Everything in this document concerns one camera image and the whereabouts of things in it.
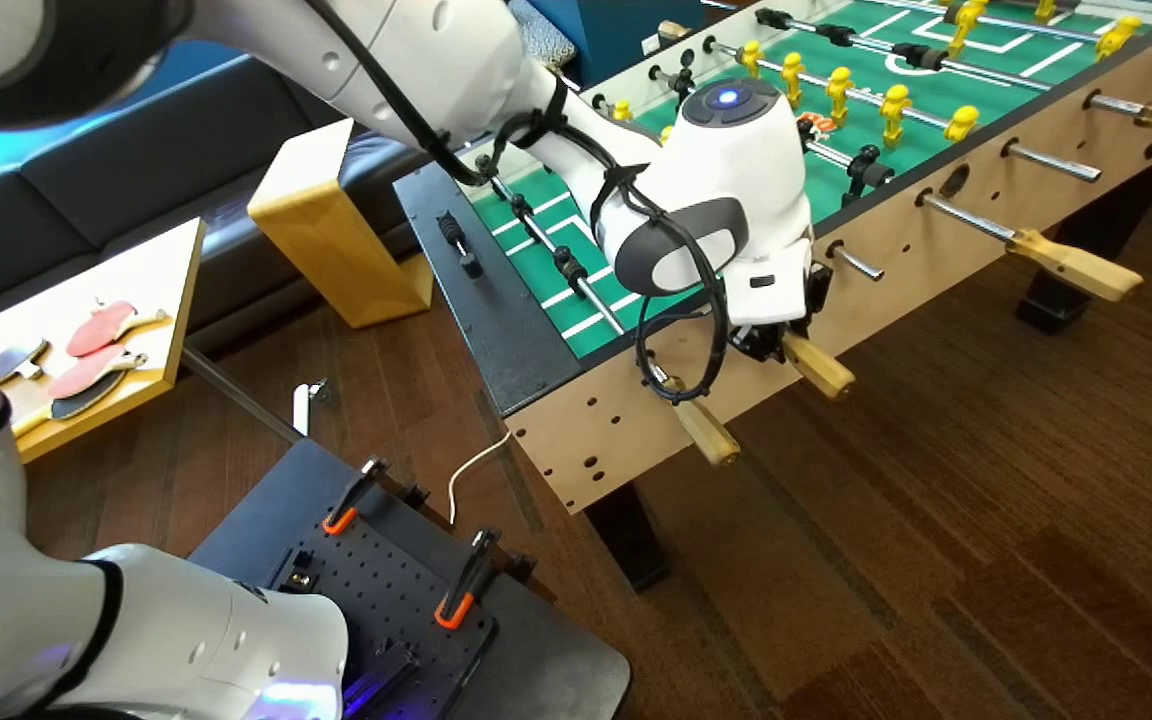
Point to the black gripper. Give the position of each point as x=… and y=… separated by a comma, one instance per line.
x=816, y=300

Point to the two black players rod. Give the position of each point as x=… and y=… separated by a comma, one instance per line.
x=820, y=368

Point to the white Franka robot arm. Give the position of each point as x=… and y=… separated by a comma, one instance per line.
x=739, y=144

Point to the five black players rod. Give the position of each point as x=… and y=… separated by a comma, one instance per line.
x=1077, y=264

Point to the five yellow players rod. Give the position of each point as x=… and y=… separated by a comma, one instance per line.
x=1055, y=162

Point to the three yellow players goalie rod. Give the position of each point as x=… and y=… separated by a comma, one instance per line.
x=1045, y=8

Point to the two yellow players rod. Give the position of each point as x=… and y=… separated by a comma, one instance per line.
x=1116, y=36

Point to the small pink foosball ball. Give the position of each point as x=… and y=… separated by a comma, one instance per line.
x=813, y=126

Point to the foosball table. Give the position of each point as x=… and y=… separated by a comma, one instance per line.
x=1002, y=200

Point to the black score counter beads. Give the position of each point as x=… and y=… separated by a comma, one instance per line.
x=458, y=240

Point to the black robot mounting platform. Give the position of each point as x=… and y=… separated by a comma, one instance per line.
x=561, y=666

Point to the black orange bar clamp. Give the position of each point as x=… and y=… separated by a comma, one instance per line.
x=460, y=583
x=349, y=500

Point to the wooden box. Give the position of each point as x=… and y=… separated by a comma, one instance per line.
x=339, y=225

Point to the wooden paddle tray table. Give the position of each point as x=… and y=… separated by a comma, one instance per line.
x=157, y=287

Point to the red ping pong paddle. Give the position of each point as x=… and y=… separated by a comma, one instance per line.
x=84, y=377
x=103, y=328

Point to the dark sofa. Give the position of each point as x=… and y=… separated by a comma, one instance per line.
x=122, y=175

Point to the silver metal bracket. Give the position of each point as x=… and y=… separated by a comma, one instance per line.
x=309, y=407

